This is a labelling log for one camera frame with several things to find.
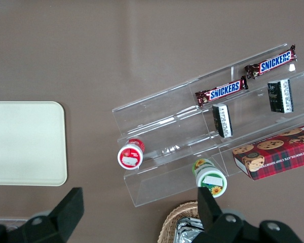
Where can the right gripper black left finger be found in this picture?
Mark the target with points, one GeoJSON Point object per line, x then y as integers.
{"type": "Point", "coordinates": [63, 217]}

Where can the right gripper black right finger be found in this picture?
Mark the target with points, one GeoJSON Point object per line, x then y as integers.
{"type": "Point", "coordinates": [212, 222]}

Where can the cream plastic tray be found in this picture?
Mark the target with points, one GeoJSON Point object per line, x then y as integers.
{"type": "Point", "coordinates": [25, 141]}

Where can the small black snack box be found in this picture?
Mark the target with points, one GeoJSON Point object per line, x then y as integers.
{"type": "Point", "coordinates": [222, 121]}
{"type": "Point", "coordinates": [278, 96]}

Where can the clear acrylic stepped display stand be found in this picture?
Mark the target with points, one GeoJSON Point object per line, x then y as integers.
{"type": "Point", "coordinates": [154, 119]}

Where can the Snickers chocolate bar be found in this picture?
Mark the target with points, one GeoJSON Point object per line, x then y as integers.
{"type": "Point", "coordinates": [223, 91]}
{"type": "Point", "coordinates": [271, 64]}

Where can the green sunflower lid cup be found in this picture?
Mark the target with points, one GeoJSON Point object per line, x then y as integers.
{"type": "Point", "coordinates": [210, 181]}

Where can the red lid cup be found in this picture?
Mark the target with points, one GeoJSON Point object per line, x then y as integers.
{"type": "Point", "coordinates": [130, 157]}

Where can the wicker basket with foil trays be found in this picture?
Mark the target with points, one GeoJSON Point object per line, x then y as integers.
{"type": "Point", "coordinates": [169, 222]}

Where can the red tartan cookie box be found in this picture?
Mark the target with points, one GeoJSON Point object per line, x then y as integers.
{"type": "Point", "coordinates": [276, 157]}

